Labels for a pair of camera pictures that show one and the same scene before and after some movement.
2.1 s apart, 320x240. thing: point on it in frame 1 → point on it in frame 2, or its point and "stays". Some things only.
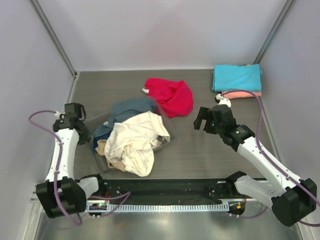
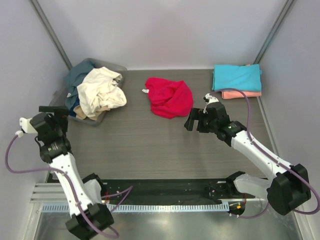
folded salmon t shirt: [236, 95] stays
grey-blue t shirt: [122, 110] → [73, 76]
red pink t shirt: [174, 98] stays
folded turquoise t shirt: [228, 77] stays
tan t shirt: [119, 165] → [81, 115]
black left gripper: [82, 140] → [61, 114]
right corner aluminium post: [287, 7] stays
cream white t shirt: [131, 143] → [97, 91]
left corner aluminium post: [51, 33] stays
